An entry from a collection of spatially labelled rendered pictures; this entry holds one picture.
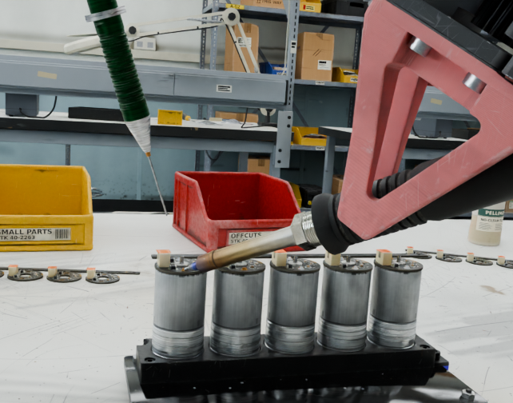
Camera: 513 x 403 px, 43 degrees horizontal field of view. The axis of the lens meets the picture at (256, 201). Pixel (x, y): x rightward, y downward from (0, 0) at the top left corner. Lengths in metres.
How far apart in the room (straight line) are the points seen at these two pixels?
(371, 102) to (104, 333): 0.23
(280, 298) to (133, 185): 4.44
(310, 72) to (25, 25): 1.93
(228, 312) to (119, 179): 4.43
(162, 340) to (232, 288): 0.04
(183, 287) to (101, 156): 4.41
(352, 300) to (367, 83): 0.13
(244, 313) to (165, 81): 2.29
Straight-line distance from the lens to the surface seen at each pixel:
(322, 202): 0.25
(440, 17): 0.21
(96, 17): 0.26
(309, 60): 4.50
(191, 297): 0.30
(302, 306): 0.31
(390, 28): 0.21
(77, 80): 2.55
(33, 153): 4.72
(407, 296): 0.33
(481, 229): 0.73
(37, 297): 0.46
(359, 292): 0.32
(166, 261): 0.30
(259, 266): 0.31
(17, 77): 2.57
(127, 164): 4.71
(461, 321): 0.47
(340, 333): 0.33
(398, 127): 0.26
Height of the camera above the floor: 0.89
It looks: 9 degrees down
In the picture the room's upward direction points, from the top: 4 degrees clockwise
